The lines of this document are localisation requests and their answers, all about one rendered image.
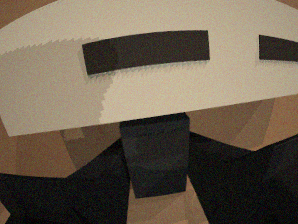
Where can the black two-prong plug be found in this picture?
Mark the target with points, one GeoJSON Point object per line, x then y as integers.
{"type": "Point", "coordinates": [156, 153]}

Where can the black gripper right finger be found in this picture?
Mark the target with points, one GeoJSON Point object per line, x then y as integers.
{"type": "Point", "coordinates": [230, 181]}

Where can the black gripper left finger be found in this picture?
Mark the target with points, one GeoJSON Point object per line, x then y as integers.
{"type": "Point", "coordinates": [95, 194]}

